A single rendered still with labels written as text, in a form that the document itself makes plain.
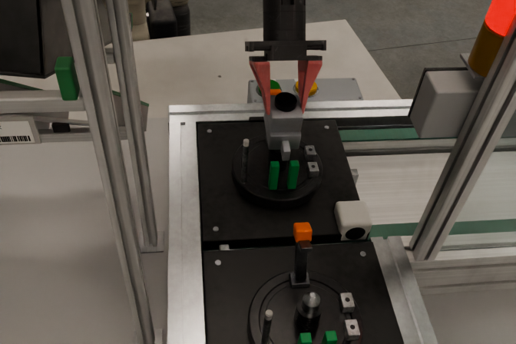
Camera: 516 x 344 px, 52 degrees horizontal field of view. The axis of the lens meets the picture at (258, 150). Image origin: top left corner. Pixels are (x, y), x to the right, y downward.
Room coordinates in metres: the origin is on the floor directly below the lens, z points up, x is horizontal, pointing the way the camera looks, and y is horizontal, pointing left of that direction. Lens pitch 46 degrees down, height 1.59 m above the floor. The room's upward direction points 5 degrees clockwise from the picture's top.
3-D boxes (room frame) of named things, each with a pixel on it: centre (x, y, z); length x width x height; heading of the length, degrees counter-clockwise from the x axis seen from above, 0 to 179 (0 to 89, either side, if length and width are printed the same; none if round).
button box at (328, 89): (0.79, -0.08, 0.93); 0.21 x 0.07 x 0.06; 100
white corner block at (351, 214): (0.48, -0.14, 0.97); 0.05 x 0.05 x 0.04; 10
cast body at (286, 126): (0.55, -0.03, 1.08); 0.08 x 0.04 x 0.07; 10
